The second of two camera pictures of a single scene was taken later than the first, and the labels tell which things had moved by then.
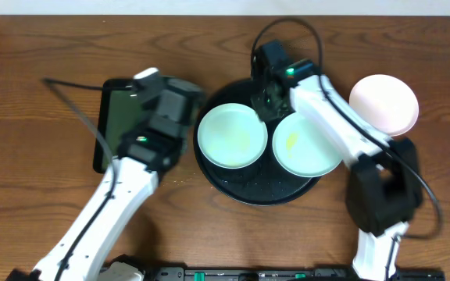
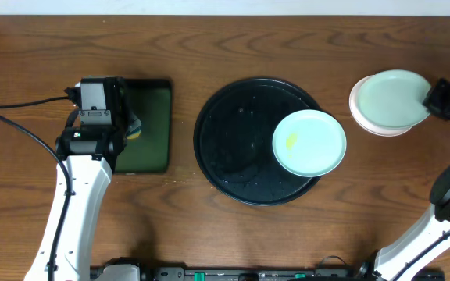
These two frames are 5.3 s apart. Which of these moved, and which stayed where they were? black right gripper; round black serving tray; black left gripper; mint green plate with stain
Moved: mint green plate with stain; black right gripper; black left gripper
Stayed: round black serving tray
